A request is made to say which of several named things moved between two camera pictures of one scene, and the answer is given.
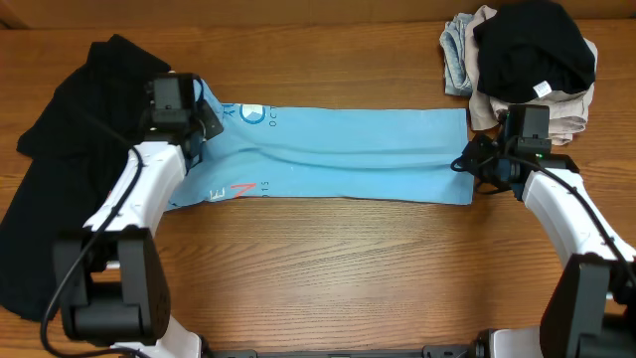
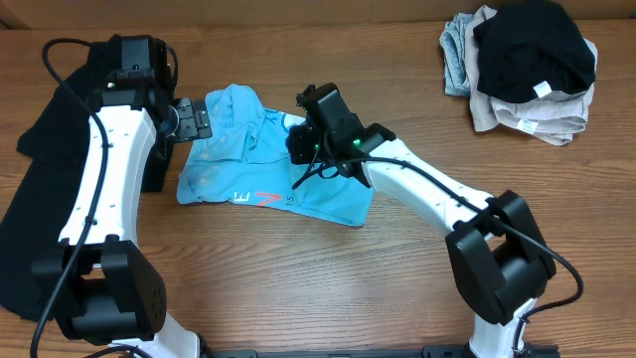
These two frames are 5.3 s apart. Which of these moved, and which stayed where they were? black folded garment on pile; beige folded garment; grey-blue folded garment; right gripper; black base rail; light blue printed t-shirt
Moved: light blue printed t-shirt; right gripper
Stayed: black base rail; grey-blue folded garment; black folded garment on pile; beige folded garment
